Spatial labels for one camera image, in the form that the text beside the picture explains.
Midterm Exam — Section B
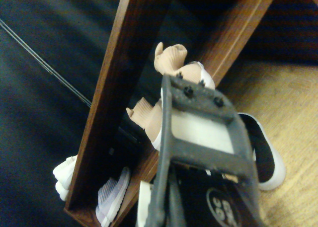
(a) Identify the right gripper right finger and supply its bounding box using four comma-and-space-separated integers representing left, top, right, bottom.
159, 74, 258, 182

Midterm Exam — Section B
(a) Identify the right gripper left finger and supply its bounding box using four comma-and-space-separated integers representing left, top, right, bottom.
138, 161, 189, 227

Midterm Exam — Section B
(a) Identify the beige shoe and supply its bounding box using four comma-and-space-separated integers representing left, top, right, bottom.
154, 42, 217, 91
126, 97, 163, 151

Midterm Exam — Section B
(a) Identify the lilac shoe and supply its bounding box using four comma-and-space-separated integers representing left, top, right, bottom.
95, 166, 131, 227

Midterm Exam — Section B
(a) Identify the black shoe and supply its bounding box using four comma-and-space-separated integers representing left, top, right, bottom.
233, 112, 287, 191

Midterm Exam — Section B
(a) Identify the brown shoe rack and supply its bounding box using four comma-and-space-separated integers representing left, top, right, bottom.
64, 0, 318, 227

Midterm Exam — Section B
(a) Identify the white shoe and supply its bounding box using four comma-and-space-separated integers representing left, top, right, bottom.
52, 155, 78, 187
55, 181, 72, 202

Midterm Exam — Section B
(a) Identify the black curtain stand pole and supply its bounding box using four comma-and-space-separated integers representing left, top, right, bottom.
0, 19, 93, 108

